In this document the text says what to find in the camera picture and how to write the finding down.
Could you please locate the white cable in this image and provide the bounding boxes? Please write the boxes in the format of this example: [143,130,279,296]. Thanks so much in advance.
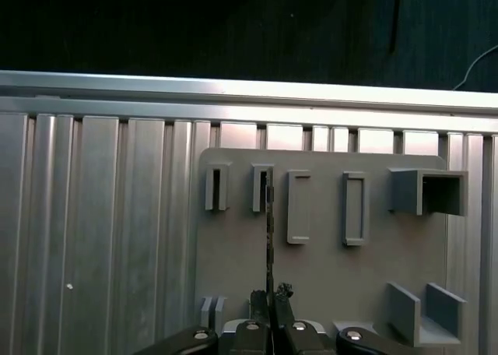
[452,44,498,92]

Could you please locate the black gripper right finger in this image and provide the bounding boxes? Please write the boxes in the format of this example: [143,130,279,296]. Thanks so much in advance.
[273,279,431,355]

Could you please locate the thin black floor cable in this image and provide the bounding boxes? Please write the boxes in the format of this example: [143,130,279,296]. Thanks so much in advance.
[388,0,405,55]

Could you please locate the grey plastic parts rack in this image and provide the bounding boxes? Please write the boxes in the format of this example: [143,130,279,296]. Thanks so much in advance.
[194,146,468,349]

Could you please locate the blue RAM stick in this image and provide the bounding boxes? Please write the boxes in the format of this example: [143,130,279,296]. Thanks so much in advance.
[264,167,278,296]

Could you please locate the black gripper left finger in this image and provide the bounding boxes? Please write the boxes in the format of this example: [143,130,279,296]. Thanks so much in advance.
[132,287,270,355]

